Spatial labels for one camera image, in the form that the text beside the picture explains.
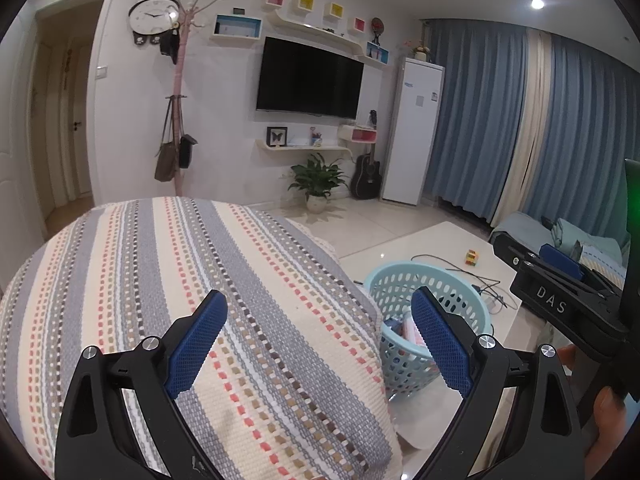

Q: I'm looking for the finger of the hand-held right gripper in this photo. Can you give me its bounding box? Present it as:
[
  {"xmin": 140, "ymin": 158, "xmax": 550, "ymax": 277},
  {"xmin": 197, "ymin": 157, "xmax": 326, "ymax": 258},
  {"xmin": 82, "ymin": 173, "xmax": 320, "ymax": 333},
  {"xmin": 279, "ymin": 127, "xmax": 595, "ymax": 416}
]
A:
[
  {"xmin": 539, "ymin": 240, "xmax": 587, "ymax": 282},
  {"xmin": 492, "ymin": 236, "xmax": 626, "ymax": 307}
]

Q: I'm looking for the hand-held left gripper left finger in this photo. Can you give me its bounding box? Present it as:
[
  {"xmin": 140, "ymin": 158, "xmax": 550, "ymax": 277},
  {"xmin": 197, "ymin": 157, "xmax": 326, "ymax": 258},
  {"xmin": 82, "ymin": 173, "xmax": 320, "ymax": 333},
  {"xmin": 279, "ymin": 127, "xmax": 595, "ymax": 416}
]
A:
[{"xmin": 54, "ymin": 290, "xmax": 228, "ymax": 480}]

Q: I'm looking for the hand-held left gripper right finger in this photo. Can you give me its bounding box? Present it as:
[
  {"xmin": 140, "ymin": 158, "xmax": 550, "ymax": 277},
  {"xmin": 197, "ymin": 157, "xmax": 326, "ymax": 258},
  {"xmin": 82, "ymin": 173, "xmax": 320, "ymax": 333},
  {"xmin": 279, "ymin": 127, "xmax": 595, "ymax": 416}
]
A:
[{"xmin": 410, "ymin": 286, "xmax": 586, "ymax": 480}]

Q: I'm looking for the light blue plastic basket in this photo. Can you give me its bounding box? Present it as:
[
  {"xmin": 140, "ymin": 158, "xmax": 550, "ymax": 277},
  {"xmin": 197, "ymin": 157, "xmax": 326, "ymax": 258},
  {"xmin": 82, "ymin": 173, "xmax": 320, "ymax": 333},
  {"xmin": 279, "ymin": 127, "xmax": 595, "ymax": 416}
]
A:
[{"xmin": 361, "ymin": 260, "xmax": 492, "ymax": 402}]

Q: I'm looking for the small black shoulder bag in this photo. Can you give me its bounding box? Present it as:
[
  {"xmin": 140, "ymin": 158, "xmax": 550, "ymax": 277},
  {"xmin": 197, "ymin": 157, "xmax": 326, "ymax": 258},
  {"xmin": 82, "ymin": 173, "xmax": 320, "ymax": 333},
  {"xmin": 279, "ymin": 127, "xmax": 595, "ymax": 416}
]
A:
[{"xmin": 178, "ymin": 135, "xmax": 198, "ymax": 170}]

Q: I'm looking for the person's right hand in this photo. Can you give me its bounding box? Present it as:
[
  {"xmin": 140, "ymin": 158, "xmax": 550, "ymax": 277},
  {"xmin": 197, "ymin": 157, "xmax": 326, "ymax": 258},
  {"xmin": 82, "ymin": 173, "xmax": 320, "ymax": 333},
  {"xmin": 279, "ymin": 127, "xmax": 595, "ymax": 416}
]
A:
[{"xmin": 557, "ymin": 344, "xmax": 631, "ymax": 466}]

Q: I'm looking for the teal sofa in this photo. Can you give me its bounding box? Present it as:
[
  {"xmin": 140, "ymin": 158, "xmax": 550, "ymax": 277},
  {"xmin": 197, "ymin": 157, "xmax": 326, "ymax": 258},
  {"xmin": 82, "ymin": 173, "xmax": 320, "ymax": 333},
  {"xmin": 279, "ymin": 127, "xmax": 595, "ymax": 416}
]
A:
[{"xmin": 490, "ymin": 211, "xmax": 629, "ymax": 288}]

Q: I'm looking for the teal cushion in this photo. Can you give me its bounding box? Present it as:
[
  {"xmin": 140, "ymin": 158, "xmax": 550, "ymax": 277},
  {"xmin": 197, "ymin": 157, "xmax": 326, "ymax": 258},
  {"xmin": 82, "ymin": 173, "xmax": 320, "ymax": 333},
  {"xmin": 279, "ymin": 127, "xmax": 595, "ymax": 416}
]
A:
[{"xmin": 555, "ymin": 217, "xmax": 622, "ymax": 262}]

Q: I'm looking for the striped woven blanket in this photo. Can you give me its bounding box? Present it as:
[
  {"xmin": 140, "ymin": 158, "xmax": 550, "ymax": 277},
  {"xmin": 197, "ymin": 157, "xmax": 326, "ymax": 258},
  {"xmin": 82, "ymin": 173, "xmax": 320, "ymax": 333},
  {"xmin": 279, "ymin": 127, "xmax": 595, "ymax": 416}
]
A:
[{"xmin": 0, "ymin": 196, "xmax": 402, "ymax": 480}]

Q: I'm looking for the cream curtain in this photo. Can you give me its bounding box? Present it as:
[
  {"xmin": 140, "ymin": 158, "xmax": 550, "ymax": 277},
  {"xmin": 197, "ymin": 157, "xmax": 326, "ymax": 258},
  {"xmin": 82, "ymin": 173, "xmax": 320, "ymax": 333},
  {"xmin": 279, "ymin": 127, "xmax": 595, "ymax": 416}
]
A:
[{"xmin": 490, "ymin": 27, "xmax": 557, "ymax": 227}]

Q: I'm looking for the blue curtain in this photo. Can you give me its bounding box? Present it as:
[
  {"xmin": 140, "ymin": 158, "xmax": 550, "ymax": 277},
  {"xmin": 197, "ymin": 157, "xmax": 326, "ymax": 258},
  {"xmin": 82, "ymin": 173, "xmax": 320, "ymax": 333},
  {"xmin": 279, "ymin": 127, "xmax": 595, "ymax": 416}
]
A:
[{"xmin": 425, "ymin": 19, "xmax": 640, "ymax": 242}]

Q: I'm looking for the black acoustic guitar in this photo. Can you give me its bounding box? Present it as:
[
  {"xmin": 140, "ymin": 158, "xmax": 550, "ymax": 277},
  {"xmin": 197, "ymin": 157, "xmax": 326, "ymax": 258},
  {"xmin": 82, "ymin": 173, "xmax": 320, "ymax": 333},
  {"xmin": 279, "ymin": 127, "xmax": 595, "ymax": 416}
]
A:
[{"xmin": 350, "ymin": 140, "xmax": 383, "ymax": 200}]

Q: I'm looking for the brown tote bag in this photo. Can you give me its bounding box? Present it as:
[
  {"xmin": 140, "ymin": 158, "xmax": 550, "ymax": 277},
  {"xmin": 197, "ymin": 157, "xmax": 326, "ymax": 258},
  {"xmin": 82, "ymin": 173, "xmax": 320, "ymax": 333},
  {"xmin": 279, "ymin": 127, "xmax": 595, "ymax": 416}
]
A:
[{"xmin": 154, "ymin": 97, "xmax": 181, "ymax": 183}]

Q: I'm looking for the red white box shelf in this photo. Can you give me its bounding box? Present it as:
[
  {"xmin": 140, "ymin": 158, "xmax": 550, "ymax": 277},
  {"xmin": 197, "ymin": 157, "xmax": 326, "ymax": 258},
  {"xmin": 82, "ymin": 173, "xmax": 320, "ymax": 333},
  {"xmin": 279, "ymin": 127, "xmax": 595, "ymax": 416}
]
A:
[{"xmin": 337, "ymin": 125, "xmax": 378, "ymax": 144}]

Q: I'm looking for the green potted plant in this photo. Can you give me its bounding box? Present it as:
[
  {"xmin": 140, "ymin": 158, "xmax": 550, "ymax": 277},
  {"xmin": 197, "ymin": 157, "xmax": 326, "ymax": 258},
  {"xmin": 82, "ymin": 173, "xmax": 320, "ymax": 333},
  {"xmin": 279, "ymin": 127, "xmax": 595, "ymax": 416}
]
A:
[{"xmin": 287, "ymin": 152, "xmax": 350, "ymax": 214}]

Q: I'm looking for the low white floating shelf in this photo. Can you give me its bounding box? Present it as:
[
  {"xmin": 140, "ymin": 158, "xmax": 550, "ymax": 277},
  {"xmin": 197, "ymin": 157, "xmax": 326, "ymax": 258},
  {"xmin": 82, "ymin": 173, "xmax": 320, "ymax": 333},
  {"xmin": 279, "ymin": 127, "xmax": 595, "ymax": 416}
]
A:
[{"xmin": 256, "ymin": 139, "xmax": 354, "ymax": 159}]

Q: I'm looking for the pink coat rack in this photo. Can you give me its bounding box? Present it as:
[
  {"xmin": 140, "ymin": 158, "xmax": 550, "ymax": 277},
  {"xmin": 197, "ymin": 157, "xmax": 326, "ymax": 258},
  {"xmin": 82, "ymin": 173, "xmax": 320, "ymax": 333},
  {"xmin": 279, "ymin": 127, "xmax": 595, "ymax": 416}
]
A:
[{"xmin": 165, "ymin": 0, "xmax": 226, "ymax": 199}]

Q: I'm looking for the inner room door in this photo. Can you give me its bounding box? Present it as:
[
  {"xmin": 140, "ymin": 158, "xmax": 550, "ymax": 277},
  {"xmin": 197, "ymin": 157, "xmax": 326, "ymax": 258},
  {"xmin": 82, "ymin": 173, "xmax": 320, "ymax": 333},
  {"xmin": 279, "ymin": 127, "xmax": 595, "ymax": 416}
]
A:
[{"xmin": 60, "ymin": 35, "xmax": 97, "ymax": 197}]

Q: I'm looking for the white panel door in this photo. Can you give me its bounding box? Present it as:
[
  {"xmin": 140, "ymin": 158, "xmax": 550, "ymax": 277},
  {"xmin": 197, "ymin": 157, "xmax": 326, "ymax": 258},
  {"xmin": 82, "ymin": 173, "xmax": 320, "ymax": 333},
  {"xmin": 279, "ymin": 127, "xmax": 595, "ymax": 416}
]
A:
[{"xmin": 0, "ymin": 30, "xmax": 36, "ymax": 261}]

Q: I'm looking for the black hanging bag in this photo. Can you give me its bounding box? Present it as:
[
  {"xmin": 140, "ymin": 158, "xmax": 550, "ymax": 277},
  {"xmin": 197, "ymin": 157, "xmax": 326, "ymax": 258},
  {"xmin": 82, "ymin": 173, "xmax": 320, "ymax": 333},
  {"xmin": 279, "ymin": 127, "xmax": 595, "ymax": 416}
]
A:
[{"xmin": 159, "ymin": 27, "xmax": 181, "ymax": 65}]

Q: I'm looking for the grey cable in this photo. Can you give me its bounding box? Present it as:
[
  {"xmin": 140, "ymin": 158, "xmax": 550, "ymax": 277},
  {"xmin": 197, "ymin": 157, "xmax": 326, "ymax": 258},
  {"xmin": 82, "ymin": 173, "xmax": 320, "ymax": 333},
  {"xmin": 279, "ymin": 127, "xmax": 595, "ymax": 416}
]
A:
[{"xmin": 411, "ymin": 254, "xmax": 522, "ymax": 314}]

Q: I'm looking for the wall-mounted black television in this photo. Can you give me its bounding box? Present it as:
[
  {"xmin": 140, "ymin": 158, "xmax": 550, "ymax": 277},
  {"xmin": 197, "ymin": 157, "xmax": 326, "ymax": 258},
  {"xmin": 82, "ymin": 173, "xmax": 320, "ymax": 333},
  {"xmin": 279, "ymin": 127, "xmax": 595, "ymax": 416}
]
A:
[{"xmin": 256, "ymin": 36, "xmax": 365, "ymax": 120}]

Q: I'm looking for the curved white wall shelf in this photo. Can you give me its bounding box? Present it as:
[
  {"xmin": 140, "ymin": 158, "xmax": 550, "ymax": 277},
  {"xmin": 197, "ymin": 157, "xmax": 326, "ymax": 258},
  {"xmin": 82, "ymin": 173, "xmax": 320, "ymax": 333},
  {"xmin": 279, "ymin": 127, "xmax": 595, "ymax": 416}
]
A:
[{"xmin": 267, "ymin": 10, "xmax": 366, "ymax": 57}]

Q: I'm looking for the blue box wall shelf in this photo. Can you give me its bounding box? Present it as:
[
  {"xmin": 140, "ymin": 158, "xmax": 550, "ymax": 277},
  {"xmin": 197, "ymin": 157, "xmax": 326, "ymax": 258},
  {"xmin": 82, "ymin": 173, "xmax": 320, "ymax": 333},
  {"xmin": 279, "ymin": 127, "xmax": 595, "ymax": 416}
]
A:
[{"xmin": 210, "ymin": 14, "xmax": 263, "ymax": 41}]

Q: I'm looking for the round wall clock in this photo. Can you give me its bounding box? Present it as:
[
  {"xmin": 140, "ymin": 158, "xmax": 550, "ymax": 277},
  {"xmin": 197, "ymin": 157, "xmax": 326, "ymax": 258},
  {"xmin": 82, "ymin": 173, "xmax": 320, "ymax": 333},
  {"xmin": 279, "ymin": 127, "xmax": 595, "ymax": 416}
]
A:
[{"xmin": 129, "ymin": 0, "xmax": 180, "ymax": 49}]

